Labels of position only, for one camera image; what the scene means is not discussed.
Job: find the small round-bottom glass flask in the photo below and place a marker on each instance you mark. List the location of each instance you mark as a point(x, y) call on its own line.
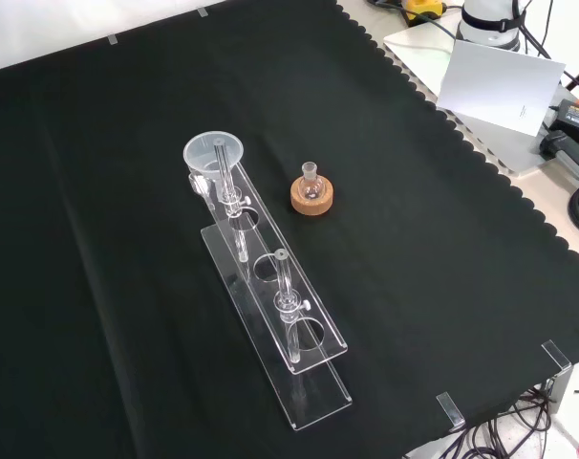
point(312, 187)

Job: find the black cloth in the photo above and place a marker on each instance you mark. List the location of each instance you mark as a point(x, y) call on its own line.
point(413, 248)

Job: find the grey tape piece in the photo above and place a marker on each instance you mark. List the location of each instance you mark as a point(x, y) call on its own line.
point(113, 39)
point(202, 11)

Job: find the black power adapter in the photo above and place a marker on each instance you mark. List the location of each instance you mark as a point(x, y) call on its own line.
point(576, 117)

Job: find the yellow stop button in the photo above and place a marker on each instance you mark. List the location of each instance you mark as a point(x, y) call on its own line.
point(425, 6)

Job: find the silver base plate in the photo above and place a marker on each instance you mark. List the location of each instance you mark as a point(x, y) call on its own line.
point(509, 154)

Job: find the translucent plastic funnel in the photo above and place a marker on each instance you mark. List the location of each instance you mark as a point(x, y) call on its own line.
point(203, 153)

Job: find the clear glass weighing funnel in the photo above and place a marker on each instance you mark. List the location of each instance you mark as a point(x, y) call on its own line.
point(199, 187)

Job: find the clear acrylic funnel stand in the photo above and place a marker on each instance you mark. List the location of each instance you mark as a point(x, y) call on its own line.
point(313, 401)

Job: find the clear cloth clip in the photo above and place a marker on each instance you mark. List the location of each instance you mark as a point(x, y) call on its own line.
point(557, 355)
point(449, 408)

